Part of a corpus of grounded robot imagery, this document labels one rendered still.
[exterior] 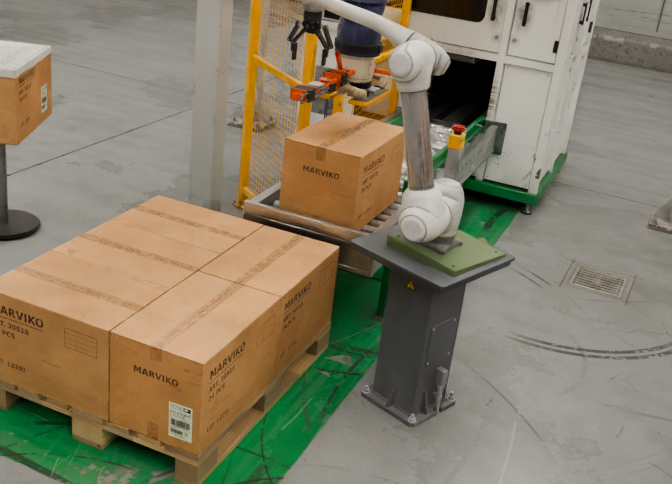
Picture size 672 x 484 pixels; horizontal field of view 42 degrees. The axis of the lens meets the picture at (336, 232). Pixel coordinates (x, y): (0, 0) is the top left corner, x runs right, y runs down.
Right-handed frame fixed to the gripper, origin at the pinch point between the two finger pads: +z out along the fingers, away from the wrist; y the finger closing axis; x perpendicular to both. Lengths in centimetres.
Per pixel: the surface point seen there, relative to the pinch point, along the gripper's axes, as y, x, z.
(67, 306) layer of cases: 45, 98, 86
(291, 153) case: 17, -29, 53
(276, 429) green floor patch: -27, 56, 141
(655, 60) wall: -95, -891, 128
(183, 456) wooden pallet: -11, 104, 129
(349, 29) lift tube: 2.8, -48.8, -5.7
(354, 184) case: -17, -28, 60
